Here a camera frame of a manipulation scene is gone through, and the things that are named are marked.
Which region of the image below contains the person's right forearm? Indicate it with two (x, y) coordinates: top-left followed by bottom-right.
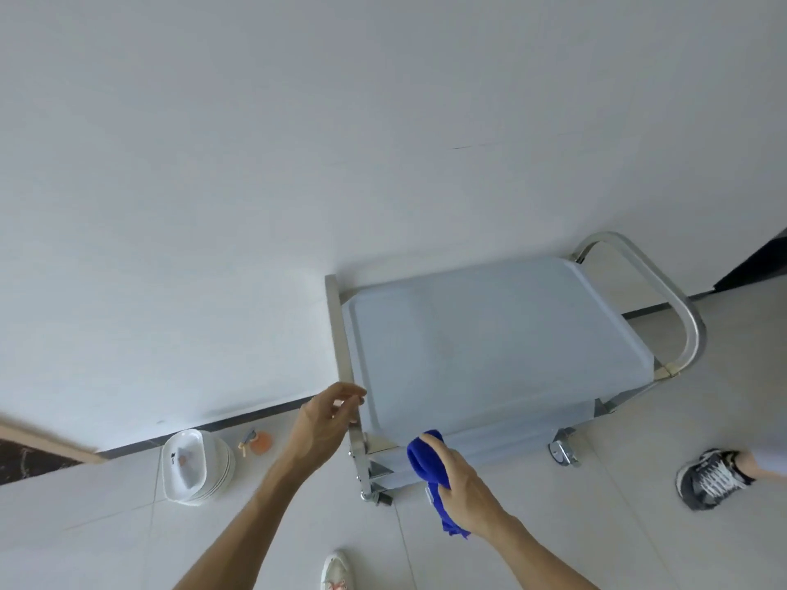
(486, 515), (602, 590)

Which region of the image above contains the wooden door frame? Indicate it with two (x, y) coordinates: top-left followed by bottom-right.
(0, 413), (109, 465)

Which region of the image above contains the person's right hand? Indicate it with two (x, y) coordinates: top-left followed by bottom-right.
(420, 433), (514, 542)

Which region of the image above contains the person's left forearm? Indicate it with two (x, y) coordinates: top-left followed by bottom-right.
(174, 453), (312, 590)

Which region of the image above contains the white rectangular dish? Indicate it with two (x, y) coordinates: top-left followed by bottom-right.
(162, 433), (205, 502)

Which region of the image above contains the blue cleaning cloth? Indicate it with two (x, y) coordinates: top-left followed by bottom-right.
(406, 429), (472, 540)

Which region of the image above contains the person's left hand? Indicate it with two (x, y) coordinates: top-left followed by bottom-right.
(284, 382), (368, 486)

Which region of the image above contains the person's white shoe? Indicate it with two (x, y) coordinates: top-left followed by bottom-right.
(320, 549), (357, 590)

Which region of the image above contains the stack of white round plates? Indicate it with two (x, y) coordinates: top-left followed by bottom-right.
(161, 429), (237, 507)

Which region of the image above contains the steel cart with grey trays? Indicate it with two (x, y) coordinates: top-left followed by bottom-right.
(324, 231), (707, 506)

